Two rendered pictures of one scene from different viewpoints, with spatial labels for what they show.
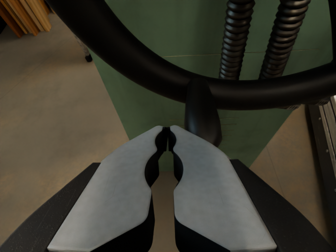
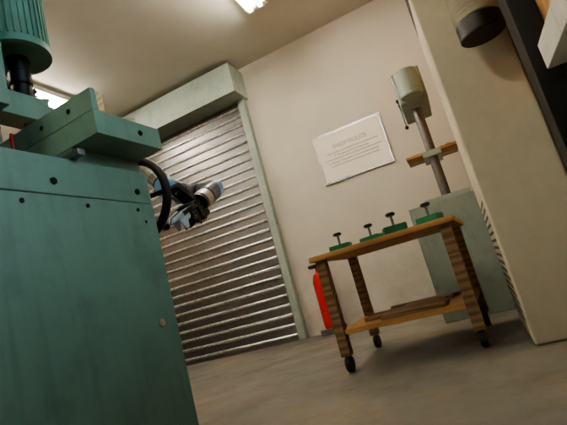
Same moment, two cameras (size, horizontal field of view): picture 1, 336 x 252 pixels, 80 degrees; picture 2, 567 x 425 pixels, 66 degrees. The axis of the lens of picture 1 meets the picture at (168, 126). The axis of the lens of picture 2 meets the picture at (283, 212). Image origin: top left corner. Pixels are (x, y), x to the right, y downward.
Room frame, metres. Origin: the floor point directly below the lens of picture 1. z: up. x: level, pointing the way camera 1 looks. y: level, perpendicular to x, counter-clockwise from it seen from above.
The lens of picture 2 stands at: (1.26, 0.82, 0.38)
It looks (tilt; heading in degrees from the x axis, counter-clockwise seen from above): 11 degrees up; 200
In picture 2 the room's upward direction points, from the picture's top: 15 degrees counter-clockwise
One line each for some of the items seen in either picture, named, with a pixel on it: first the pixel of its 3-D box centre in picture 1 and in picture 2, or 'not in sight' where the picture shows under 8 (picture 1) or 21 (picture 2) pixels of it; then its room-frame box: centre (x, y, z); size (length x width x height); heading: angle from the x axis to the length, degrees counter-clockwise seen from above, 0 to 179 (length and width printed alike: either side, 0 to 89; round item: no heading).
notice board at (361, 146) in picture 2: not in sight; (352, 149); (-2.47, 0.25, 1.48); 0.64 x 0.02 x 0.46; 88
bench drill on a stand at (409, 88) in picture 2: not in sight; (444, 188); (-1.70, 0.86, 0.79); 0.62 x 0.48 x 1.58; 0
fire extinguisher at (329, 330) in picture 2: not in sight; (325, 298); (-2.40, -0.34, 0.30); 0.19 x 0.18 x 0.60; 178
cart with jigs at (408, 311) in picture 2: not in sight; (402, 280); (-0.90, 0.53, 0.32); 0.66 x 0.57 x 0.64; 86
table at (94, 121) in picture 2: not in sight; (68, 175); (0.35, -0.11, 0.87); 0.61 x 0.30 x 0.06; 85
